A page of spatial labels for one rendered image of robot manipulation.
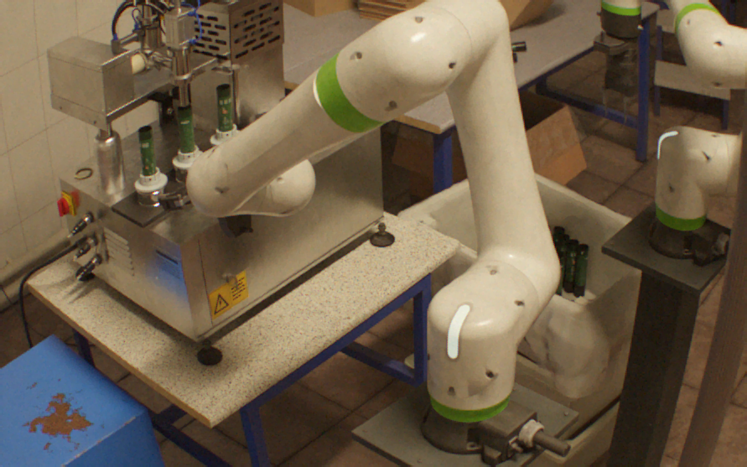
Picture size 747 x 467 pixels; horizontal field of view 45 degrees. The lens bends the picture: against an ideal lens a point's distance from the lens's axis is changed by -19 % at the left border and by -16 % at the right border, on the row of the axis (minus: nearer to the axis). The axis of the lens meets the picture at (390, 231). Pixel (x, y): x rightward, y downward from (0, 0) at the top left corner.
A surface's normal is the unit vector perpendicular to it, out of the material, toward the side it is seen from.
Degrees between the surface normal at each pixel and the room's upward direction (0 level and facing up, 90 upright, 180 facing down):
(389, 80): 98
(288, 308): 0
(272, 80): 90
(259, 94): 90
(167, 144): 0
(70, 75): 90
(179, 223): 0
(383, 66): 84
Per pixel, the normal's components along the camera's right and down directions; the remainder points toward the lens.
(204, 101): -0.63, 0.43
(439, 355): -0.78, 0.35
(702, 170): -0.11, 0.48
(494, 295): 0.14, -0.80
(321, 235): 0.77, 0.31
